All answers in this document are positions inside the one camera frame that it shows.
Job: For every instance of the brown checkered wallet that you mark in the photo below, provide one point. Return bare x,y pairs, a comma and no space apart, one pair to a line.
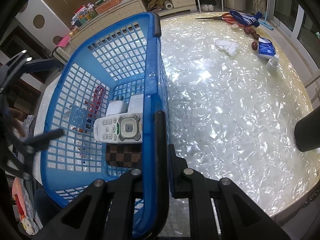
123,155

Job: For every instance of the blue tissue pack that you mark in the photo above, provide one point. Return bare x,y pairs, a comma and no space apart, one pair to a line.
266,49

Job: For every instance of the blue striped sock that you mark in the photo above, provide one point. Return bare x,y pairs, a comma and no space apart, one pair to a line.
246,20

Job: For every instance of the red handled scissors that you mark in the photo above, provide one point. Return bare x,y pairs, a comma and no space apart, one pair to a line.
226,17

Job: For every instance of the blue plastic basket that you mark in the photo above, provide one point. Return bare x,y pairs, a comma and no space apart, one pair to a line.
122,60

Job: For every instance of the white power adapter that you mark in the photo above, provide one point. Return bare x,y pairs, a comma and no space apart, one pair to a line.
135,105

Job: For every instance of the white small bottle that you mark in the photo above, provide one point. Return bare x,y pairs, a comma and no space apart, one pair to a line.
272,64

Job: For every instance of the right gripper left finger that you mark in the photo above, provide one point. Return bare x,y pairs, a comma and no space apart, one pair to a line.
105,209

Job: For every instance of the white crumpled tissue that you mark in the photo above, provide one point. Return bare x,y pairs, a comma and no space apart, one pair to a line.
228,47

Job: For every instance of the white paper roll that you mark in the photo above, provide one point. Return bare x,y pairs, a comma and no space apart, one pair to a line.
168,4

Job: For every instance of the cream low cabinet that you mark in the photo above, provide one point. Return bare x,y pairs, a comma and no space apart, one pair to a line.
122,10

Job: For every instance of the white remote control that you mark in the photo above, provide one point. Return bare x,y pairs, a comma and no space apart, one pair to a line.
124,128

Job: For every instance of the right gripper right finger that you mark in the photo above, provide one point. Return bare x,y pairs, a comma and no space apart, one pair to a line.
218,209

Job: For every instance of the black cylindrical cup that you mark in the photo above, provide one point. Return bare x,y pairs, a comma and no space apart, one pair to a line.
307,135

